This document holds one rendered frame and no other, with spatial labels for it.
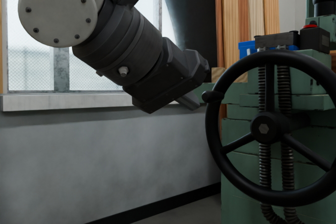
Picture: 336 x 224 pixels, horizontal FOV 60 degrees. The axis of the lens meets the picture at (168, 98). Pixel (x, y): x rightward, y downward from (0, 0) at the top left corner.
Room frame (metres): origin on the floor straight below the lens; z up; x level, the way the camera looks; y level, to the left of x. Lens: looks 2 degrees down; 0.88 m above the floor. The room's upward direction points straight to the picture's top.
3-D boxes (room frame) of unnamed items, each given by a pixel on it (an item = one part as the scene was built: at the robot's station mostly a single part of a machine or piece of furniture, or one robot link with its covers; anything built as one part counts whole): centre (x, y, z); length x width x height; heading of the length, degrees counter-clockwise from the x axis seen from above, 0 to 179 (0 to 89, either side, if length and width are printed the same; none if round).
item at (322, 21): (0.80, -0.44, 1.03); 0.14 x 0.07 x 0.09; 137
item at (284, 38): (0.66, -0.28, 0.99); 0.13 x 0.11 x 0.06; 47
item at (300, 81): (0.66, -0.28, 0.91); 0.15 x 0.14 x 0.09; 47
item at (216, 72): (0.87, -0.15, 0.92); 0.03 x 0.03 x 0.05; 70
